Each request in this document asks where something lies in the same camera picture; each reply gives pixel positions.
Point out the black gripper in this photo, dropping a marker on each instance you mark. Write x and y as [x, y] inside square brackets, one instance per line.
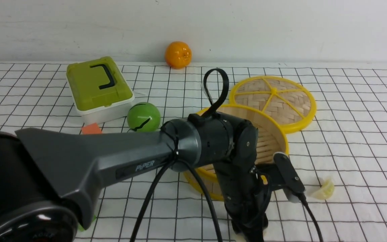
[244, 198]

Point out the pale yellow dumpling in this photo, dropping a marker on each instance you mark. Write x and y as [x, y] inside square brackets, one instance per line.
[325, 191]

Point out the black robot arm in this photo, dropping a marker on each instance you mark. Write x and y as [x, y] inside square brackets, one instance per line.
[50, 182]

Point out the bamboo steamer tray yellow rim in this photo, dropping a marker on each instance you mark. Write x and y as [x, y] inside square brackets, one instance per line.
[271, 140]

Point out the woven bamboo steamer lid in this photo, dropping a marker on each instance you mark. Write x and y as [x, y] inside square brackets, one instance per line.
[290, 104]

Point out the checkered white tablecloth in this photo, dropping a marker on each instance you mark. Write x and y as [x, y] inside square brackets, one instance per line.
[346, 141]

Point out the green ball with black crack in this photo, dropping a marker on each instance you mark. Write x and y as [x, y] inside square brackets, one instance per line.
[143, 117]

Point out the orange fruit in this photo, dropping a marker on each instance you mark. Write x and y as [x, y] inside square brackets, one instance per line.
[178, 55]

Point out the orange foam cube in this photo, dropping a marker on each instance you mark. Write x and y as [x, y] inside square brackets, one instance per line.
[93, 128]

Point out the green lidded white box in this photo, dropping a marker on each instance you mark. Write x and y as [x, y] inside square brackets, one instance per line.
[100, 92]

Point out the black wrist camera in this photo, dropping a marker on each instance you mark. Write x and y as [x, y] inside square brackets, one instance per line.
[281, 175]

